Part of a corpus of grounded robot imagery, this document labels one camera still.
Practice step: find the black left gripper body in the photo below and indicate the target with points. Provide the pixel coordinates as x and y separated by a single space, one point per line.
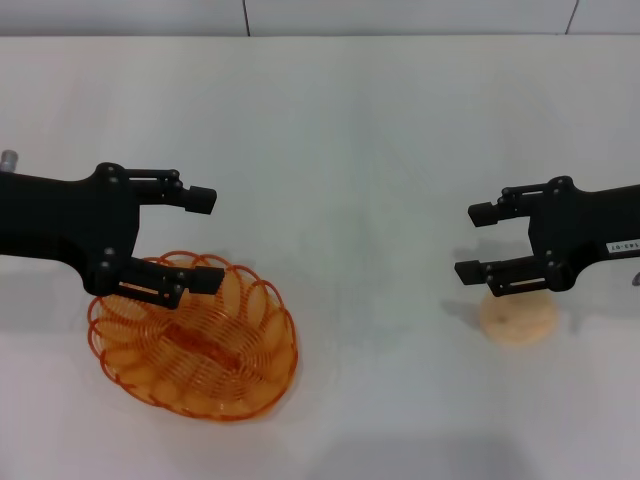
60 220

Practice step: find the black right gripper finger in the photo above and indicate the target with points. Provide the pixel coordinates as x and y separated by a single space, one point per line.
487 214
472 272

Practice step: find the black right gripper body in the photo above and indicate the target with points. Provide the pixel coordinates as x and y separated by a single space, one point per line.
580 220

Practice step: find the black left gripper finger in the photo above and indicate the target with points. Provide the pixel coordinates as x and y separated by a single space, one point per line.
200 199
205 280

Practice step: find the round pale bread bun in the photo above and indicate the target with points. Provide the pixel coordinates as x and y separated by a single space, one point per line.
520 325

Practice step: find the orange woven plastic basket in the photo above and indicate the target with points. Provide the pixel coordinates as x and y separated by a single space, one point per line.
240 350

